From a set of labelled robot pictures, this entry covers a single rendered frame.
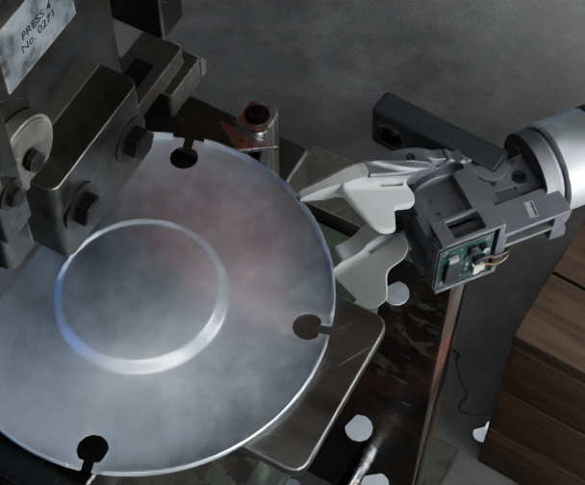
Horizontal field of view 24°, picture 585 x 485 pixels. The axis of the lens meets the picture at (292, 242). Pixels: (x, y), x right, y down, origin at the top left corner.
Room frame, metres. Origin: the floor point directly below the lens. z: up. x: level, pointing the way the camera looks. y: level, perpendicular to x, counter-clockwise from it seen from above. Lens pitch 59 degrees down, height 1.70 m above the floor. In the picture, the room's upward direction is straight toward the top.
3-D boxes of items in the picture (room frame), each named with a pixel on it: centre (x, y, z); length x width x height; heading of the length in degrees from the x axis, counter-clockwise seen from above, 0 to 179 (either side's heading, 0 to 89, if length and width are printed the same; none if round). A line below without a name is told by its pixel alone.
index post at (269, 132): (0.66, 0.03, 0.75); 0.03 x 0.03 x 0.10; 61
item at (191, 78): (0.72, 0.14, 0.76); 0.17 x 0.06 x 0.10; 151
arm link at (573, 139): (0.63, -0.21, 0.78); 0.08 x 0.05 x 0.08; 23
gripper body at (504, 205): (0.59, -0.14, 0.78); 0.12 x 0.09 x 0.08; 113
